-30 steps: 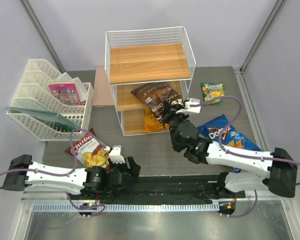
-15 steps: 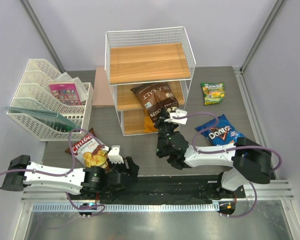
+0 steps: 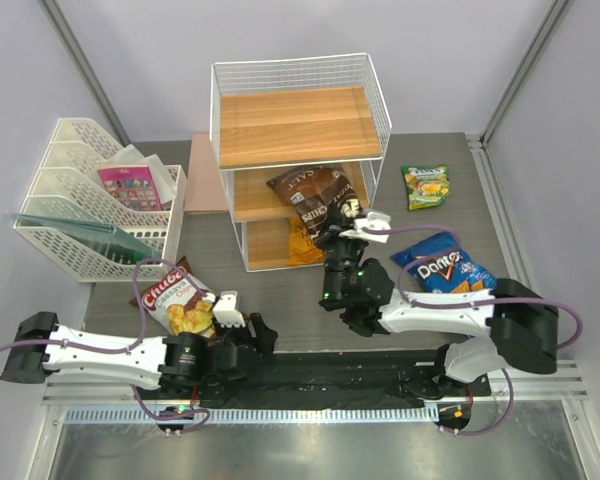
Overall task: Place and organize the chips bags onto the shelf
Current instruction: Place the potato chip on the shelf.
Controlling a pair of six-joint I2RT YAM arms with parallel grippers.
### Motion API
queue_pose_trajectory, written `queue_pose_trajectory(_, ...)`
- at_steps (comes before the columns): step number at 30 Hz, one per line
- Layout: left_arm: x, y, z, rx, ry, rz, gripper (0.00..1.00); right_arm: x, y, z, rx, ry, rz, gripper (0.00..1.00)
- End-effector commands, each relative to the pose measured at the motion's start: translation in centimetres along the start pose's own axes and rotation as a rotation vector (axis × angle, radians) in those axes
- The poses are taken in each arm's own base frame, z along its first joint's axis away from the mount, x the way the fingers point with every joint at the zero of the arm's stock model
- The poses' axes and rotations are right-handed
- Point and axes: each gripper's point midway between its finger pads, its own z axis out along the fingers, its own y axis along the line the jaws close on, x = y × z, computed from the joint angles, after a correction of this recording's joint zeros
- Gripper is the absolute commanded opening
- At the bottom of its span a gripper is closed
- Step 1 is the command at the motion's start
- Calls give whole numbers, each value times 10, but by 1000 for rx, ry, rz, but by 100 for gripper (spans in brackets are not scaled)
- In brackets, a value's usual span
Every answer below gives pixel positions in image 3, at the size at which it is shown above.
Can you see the white plastic file organizer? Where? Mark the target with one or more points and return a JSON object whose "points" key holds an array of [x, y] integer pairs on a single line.
{"points": [[64, 187]]}

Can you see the white slotted cable duct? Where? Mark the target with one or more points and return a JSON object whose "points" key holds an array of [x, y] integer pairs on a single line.
{"points": [[127, 414]]}

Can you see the pink flat board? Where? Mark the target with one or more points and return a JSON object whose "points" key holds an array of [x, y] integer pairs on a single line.
{"points": [[204, 192]]}

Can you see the pink sticker booklet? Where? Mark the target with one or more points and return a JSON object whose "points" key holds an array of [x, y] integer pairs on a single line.
{"points": [[132, 186]]}

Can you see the green translucent folder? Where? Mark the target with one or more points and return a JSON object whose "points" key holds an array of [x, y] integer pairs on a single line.
{"points": [[107, 239]]}

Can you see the top wooden shelf board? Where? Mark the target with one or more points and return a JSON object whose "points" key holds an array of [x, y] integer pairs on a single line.
{"points": [[296, 126]]}

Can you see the left aluminium frame post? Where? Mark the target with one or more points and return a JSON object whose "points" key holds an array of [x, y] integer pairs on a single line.
{"points": [[71, 44]]}

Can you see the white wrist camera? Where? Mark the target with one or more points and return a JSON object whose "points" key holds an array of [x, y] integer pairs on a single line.
{"points": [[370, 226], [226, 310]]}

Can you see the brown Kettle sea salt bag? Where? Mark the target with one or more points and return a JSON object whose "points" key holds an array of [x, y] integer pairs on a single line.
{"points": [[323, 198]]}

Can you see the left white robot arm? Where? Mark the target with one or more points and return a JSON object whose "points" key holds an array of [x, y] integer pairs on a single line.
{"points": [[166, 364]]}

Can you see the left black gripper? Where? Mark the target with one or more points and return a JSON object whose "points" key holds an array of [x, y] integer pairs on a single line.
{"points": [[265, 335]]}

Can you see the white wire shelf rack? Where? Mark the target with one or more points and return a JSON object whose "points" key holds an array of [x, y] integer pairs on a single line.
{"points": [[262, 76]]}

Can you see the blue Doritos chips bag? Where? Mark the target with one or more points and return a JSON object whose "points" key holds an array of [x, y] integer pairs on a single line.
{"points": [[442, 266]]}

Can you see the aluminium frame post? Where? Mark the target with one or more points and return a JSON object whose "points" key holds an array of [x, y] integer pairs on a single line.
{"points": [[549, 25], [71, 44]]}

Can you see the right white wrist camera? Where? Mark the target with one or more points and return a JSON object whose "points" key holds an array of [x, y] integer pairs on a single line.
{"points": [[370, 226]]}

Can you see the brown Chuba cassava chips bag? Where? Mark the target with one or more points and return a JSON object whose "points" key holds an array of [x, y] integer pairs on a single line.
{"points": [[179, 306]]}

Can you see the black base mat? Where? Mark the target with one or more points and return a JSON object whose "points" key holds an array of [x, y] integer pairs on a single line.
{"points": [[318, 381]]}

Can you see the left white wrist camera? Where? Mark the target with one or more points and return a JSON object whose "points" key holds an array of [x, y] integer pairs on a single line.
{"points": [[226, 310]]}

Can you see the right aluminium frame post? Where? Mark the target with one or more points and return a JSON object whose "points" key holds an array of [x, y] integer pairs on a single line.
{"points": [[549, 25]]}

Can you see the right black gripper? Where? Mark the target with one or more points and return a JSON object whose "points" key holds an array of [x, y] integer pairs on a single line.
{"points": [[325, 239]]}

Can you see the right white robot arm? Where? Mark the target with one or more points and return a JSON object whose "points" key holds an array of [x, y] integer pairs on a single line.
{"points": [[504, 327]]}

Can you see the orange honey dijon chips bag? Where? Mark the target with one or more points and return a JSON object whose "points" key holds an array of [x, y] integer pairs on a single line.
{"points": [[301, 248]]}

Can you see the green yellow snack bag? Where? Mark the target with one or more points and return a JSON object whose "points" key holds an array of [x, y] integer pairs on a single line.
{"points": [[427, 187]]}

